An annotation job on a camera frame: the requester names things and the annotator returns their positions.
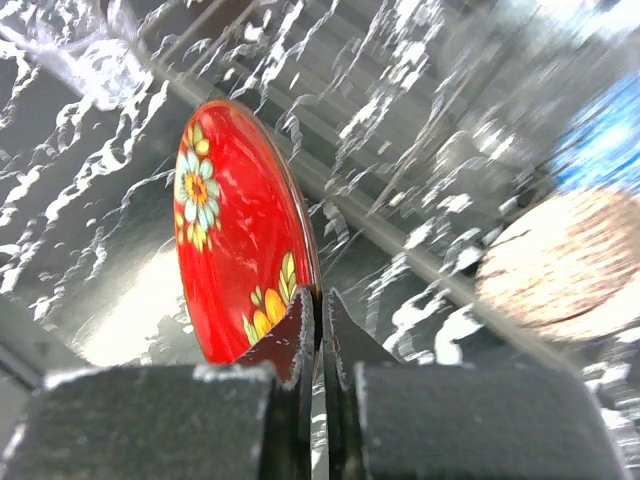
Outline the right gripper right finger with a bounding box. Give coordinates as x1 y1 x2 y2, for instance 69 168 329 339
322 288 398 480

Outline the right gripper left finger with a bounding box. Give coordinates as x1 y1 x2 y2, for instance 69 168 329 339
238 286 316 479

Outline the red floral plate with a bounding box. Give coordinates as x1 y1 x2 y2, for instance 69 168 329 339
173 100 321 363

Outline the beige patterned bowl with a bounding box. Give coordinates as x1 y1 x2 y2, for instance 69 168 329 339
476 189 639 341

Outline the blue patterned bowl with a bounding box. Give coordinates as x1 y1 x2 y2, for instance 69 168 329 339
550 75 639 196

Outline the clear drinking glass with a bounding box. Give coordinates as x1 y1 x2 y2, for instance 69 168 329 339
27 1 152 111

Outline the wire dish rack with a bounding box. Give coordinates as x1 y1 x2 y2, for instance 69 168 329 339
99 0 640 381

